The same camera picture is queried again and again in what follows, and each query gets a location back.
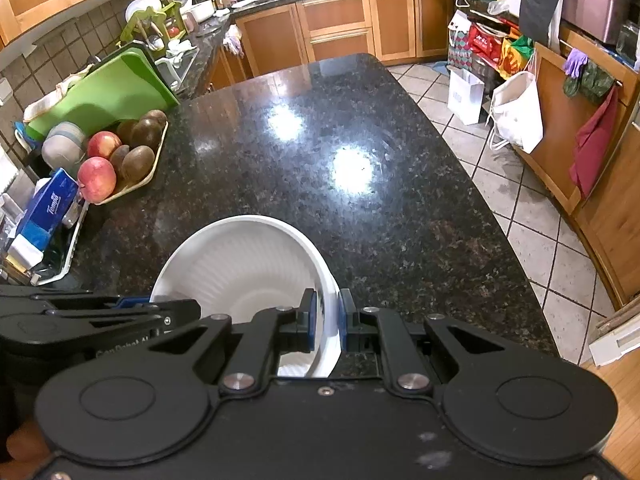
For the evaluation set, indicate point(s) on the green dish rack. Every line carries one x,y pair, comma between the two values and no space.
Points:
150,25

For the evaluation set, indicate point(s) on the white tote bag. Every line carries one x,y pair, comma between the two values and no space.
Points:
517,115

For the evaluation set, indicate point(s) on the white ribbed plastic bowl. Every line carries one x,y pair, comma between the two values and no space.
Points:
240,270

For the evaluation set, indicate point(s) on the purple glove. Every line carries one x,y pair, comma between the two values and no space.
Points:
576,62

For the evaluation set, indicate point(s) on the black hanging apron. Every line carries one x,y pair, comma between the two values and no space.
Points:
540,0

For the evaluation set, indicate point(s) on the pink storage box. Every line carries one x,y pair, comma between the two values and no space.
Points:
595,5

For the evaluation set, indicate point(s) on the green cutting board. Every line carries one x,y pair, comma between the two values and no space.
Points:
110,95

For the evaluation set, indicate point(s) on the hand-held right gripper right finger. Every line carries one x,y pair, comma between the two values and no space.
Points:
344,322

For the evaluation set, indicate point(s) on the red cloth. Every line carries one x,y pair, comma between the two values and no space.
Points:
595,150

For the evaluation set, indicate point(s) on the blue tissue pack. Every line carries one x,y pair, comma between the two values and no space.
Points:
47,210

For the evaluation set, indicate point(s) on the yellow green shopping bag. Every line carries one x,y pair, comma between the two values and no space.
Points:
517,55

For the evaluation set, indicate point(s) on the beige fruit tray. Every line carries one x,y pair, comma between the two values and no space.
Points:
159,155

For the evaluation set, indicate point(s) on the red apple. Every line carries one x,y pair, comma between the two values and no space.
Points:
104,145
96,180

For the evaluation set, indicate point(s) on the red shopping bag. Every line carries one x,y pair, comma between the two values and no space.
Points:
487,42

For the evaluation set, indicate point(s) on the tall wooden cupboard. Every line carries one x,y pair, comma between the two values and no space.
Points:
610,240

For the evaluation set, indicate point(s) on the green camouflage cloth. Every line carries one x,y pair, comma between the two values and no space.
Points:
595,82

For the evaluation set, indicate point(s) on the white paper bag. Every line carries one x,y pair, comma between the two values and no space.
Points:
465,97

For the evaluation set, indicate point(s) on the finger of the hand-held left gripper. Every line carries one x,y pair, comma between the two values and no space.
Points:
180,312
132,302

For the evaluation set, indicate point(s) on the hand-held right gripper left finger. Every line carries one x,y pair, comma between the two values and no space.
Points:
309,321

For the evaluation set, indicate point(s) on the wooden base cabinets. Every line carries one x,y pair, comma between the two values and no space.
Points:
340,25

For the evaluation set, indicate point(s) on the patterned shopping bag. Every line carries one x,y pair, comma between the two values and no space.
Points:
460,42

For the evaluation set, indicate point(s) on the steel sink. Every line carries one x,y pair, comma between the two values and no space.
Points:
175,70

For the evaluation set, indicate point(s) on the stack of grey bowls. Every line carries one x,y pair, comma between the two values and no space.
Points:
62,142

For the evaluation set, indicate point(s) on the white flat board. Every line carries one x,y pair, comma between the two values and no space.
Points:
615,345

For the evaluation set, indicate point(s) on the metal tray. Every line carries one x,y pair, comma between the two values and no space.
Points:
67,255

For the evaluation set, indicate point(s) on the white paper napkin pack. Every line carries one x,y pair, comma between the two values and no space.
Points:
25,251

